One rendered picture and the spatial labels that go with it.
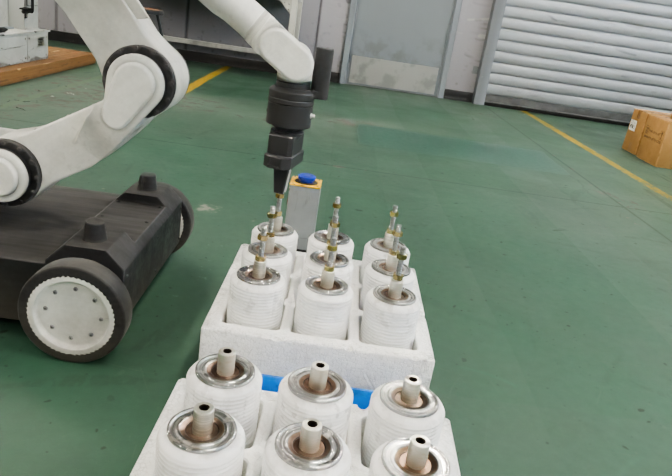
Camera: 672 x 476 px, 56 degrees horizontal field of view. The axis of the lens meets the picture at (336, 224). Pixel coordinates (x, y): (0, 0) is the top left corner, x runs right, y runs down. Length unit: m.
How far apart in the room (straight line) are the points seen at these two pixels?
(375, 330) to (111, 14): 0.78
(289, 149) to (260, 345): 0.38
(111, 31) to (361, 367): 0.79
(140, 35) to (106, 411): 0.70
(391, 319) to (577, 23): 5.49
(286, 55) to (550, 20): 5.24
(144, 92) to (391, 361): 0.69
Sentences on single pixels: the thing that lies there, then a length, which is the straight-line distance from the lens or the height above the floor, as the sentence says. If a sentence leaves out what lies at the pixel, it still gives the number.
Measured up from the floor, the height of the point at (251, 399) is 0.23.
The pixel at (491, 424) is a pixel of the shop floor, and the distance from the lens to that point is 1.29.
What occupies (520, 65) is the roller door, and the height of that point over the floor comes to 0.40.
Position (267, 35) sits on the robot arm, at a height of 0.64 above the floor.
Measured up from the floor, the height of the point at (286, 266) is 0.24.
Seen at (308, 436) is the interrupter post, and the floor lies 0.27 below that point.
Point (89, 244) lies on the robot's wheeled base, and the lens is 1.29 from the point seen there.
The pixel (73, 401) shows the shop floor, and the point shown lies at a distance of 1.22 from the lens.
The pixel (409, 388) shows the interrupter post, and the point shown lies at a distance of 0.82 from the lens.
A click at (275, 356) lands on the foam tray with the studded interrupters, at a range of 1.07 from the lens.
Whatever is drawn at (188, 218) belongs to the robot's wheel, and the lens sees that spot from 1.70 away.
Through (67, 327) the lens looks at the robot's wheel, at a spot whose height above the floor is 0.07.
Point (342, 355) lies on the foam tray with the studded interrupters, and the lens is 1.06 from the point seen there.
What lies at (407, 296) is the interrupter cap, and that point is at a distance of 1.10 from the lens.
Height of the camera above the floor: 0.71
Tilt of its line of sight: 19 degrees down
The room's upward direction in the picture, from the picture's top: 9 degrees clockwise
